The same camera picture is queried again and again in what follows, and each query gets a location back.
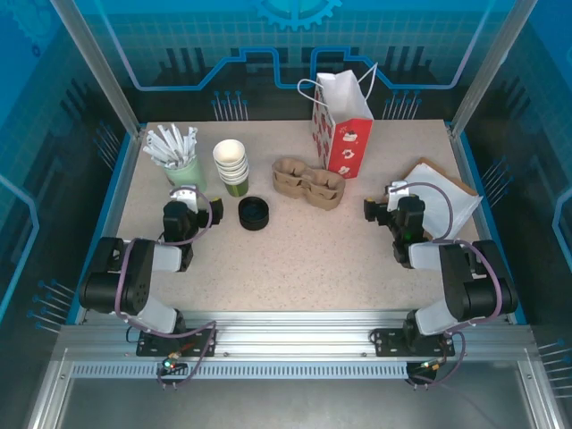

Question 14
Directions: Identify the red white paper gift bag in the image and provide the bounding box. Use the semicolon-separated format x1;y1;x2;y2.
297;62;380;181

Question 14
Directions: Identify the pale green straw holder cup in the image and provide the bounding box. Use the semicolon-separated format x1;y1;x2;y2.
163;156;209;193

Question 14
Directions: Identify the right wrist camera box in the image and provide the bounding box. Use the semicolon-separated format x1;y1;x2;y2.
385;180;411;212

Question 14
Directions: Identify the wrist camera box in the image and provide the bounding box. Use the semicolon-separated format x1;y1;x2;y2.
385;180;411;212
171;184;198;212

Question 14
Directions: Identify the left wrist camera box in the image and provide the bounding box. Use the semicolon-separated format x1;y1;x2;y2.
171;184;198;212

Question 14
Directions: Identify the aluminium side rail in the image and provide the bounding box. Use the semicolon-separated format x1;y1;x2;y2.
73;127;144;325
448;124;533;325

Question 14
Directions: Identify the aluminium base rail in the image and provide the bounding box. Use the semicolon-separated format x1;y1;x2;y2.
57;310;535;358

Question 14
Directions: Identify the aluminium frame post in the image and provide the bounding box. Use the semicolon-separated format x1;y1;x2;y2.
449;0;537;138
48;0;147;138

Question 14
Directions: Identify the slotted grey cable duct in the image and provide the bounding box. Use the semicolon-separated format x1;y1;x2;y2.
69;362;412;381

